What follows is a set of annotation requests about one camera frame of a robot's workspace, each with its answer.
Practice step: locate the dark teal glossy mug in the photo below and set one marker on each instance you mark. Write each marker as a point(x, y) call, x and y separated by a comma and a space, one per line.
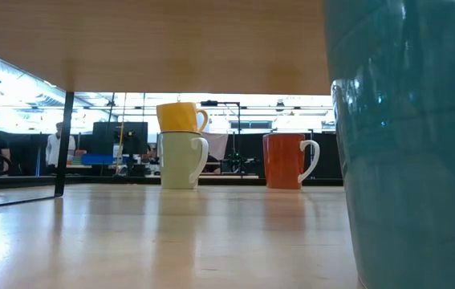
point(411, 160)

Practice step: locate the blue box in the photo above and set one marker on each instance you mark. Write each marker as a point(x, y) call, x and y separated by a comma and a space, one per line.
point(96, 159)

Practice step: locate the dark device with green light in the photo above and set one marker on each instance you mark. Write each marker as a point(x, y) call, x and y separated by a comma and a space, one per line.
point(237, 162)

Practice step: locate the black camera stand frame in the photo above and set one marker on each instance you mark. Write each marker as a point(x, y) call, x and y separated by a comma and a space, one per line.
point(209, 103)

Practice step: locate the black metal shelf leg frame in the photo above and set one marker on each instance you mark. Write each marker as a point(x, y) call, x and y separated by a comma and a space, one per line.
point(63, 144)

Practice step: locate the black aluminium rig frame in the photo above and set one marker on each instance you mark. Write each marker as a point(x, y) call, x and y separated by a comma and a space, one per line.
point(235, 181)

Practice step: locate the black monitor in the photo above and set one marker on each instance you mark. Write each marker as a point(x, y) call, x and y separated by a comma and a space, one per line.
point(104, 138)

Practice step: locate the pale pink cloth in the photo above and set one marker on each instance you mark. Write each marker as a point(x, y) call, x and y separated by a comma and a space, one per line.
point(217, 144)

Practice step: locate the yellow pole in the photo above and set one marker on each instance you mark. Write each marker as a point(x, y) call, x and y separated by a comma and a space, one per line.
point(122, 124)

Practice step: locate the yellow faceted mug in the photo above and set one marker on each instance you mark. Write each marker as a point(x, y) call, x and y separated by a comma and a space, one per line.
point(177, 117)

